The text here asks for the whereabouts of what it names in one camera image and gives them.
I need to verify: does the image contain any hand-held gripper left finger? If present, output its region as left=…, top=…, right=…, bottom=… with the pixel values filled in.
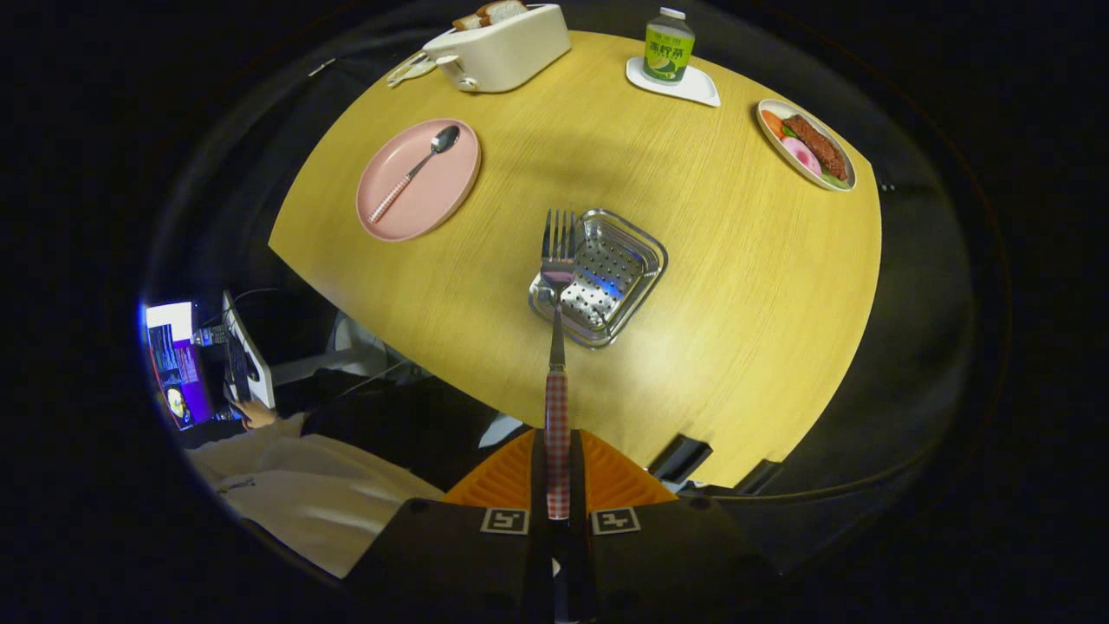
left=342, top=429, right=555, bottom=624

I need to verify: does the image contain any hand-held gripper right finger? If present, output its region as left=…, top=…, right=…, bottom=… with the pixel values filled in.
left=563, top=429, right=781, bottom=624

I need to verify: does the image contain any fork with checked handle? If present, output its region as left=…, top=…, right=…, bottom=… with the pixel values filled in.
left=539, top=208, right=580, bottom=521

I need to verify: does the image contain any spoon with checked handle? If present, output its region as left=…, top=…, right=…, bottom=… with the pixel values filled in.
left=367, top=125, right=462, bottom=225

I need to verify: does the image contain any person's white clothing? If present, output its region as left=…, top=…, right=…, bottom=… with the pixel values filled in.
left=186, top=412, right=447, bottom=580

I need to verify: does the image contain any perforated metal tray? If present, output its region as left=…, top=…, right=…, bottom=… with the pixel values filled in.
left=529, top=208, right=669, bottom=350

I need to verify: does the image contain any pink plate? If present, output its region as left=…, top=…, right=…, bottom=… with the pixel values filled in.
left=356, top=118, right=483, bottom=243

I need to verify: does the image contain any laptop computer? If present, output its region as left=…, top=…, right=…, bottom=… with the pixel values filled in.
left=143, top=290, right=276, bottom=432

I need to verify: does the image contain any pink radish slice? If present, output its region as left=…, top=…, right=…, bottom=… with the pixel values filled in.
left=781, top=136, right=822, bottom=177

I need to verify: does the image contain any white square coaster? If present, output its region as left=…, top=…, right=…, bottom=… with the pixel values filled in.
left=626, top=56, right=722, bottom=108

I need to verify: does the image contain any brown meat piece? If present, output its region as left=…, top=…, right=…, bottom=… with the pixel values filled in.
left=784, top=114, right=850, bottom=181

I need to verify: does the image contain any white food plate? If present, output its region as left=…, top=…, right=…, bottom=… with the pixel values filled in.
left=756, top=98, right=858, bottom=192

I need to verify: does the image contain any white toaster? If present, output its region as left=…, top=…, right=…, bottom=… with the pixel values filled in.
left=422, top=3, right=573, bottom=94

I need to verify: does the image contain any white divided condiment dish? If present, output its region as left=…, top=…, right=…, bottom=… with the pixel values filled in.
left=386, top=52, right=438, bottom=89

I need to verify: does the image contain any green tea bottle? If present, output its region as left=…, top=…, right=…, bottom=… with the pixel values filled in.
left=643, top=7, right=697, bottom=86

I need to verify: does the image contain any black table bracket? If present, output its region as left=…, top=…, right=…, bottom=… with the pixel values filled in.
left=736, top=459, right=785, bottom=497
left=648, top=433, right=713, bottom=484

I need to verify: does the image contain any white metal frame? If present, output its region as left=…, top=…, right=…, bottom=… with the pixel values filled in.
left=277, top=312, right=417, bottom=387

